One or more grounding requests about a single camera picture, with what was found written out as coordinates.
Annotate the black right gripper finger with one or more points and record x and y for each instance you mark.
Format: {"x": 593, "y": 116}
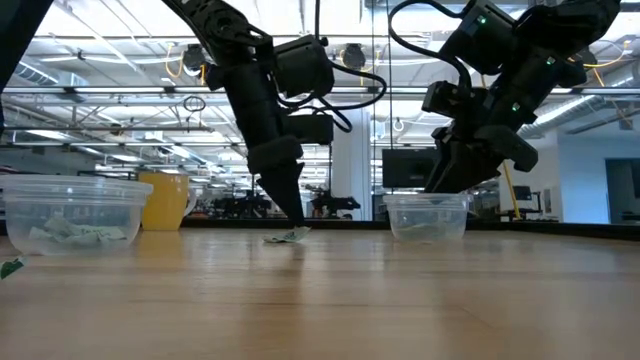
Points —
{"x": 477, "y": 167}
{"x": 445, "y": 172}

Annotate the green white sweetener packet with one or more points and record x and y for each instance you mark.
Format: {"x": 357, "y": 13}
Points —
{"x": 290, "y": 236}
{"x": 10, "y": 268}
{"x": 55, "y": 231}
{"x": 102, "y": 235}
{"x": 425, "y": 233}

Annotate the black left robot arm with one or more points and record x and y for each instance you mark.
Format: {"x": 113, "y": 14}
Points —
{"x": 225, "y": 25}

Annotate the black background robot arm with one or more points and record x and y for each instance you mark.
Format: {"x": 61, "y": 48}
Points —
{"x": 335, "y": 204}

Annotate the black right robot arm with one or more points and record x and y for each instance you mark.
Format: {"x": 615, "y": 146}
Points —
{"x": 550, "y": 30}

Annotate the yellow pole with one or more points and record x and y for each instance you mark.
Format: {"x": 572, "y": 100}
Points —
{"x": 511, "y": 192}

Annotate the clear plastic bin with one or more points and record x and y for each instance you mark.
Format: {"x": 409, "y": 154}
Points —
{"x": 75, "y": 200}
{"x": 427, "y": 212}

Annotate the small black monitor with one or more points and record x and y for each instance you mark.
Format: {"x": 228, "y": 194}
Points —
{"x": 522, "y": 193}

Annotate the white column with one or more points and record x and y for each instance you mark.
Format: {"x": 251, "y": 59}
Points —
{"x": 352, "y": 170}

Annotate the yellow cup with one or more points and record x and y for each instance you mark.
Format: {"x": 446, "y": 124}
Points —
{"x": 165, "y": 202}

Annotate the dark door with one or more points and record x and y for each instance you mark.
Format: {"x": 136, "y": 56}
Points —
{"x": 622, "y": 192}

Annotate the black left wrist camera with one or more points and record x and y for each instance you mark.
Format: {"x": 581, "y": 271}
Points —
{"x": 312, "y": 129}

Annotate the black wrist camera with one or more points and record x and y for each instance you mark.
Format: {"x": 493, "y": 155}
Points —
{"x": 312, "y": 129}
{"x": 452, "y": 100}

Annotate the silver ventilation duct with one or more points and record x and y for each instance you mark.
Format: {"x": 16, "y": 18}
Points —
{"x": 565, "y": 114}

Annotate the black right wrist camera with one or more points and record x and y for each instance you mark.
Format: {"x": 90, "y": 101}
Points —
{"x": 452, "y": 100}

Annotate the black table edge rail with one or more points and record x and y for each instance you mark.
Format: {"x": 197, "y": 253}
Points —
{"x": 550, "y": 228}

